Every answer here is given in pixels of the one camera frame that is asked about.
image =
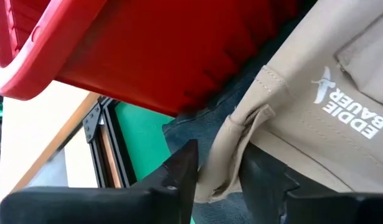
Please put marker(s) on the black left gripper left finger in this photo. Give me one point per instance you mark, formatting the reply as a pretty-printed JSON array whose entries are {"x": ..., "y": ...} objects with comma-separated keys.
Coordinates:
[{"x": 182, "y": 168}]

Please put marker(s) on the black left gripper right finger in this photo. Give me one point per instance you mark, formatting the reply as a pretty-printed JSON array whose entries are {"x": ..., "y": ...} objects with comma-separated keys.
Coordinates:
[{"x": 262, "y": 180}]

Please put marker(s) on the dark blue denim jeans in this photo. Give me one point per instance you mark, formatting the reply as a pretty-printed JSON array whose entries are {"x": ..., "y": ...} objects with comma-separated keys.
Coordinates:
[{"x": 206, "y": 124}]

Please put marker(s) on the tan garment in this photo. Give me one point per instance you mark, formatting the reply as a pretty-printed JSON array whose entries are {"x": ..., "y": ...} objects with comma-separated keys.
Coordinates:
[{"x": 303, "y": 124}]

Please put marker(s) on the red plastic laundry bin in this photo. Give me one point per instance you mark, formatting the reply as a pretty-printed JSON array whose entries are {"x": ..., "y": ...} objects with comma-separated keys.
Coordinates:
[{"x": 147, "y": 46}]

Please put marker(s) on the green table mat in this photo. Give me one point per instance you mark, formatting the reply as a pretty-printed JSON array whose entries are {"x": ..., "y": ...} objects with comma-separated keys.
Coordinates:
[{"x": 141, "y": 140}]

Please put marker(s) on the light wooden table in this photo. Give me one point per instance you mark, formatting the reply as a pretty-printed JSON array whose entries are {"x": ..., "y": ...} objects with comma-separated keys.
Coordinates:
[{"x": 29, "y": 130}]

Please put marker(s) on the black aluminium frame rail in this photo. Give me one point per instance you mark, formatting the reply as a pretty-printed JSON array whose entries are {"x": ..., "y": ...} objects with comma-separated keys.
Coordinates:
[{"x": 104, "y": 149}]

